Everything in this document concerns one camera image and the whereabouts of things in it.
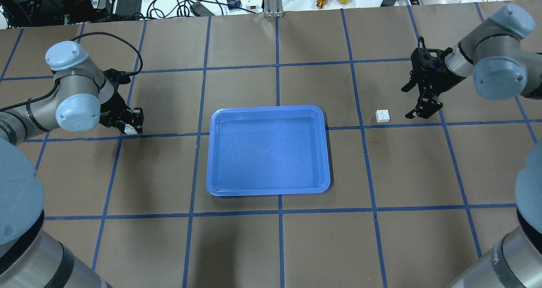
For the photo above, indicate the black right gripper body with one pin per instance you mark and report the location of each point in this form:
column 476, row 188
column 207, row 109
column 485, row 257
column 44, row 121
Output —
column 437, row 76

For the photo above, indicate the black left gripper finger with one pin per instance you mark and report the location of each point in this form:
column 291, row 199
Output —
column 119, row 125
column 135, row 117

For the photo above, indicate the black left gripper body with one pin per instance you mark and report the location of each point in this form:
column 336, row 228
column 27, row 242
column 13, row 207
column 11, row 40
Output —
column 113, row 108

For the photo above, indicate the white square building block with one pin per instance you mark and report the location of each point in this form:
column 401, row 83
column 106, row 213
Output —
column 382, row 116

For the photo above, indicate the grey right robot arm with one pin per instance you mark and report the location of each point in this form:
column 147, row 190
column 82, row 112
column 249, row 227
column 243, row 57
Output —
column 501, row 70

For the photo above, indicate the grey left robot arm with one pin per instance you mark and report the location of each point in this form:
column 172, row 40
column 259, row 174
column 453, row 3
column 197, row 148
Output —
column 83, row 96

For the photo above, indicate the blue plastic tray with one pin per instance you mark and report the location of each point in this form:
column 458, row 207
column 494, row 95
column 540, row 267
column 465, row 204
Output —
column 273, row 150

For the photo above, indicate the black power adapter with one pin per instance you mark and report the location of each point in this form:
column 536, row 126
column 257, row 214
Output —
column 128, row 7

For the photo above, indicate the black electronics pile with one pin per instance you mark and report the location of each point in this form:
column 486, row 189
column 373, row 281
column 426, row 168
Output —
column 33, row 13

